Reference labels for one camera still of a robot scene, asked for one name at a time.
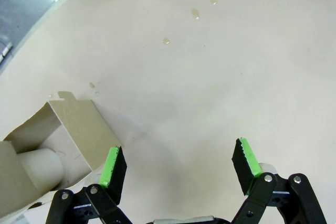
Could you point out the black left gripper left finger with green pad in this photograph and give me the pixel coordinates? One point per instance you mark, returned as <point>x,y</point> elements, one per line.
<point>115,174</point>

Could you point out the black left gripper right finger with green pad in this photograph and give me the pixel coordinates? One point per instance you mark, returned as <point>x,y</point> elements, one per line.
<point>242,169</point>

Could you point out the brown cardboard cup carrier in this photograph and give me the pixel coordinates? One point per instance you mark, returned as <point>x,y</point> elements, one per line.
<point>81,127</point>

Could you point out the white paper cup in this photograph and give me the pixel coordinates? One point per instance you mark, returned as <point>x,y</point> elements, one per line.
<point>43,166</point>

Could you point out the pair of tiny liquid drops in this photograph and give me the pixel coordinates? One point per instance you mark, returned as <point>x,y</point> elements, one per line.
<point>92,85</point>

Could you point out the small liquid drop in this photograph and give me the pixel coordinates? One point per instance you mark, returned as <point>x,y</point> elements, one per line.
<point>166,41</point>
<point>214,1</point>

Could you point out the large liquid drop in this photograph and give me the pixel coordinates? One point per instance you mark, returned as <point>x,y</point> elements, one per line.
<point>195,12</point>

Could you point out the long metal table bracket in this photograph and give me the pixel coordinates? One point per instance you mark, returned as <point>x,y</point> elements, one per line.
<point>6,51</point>

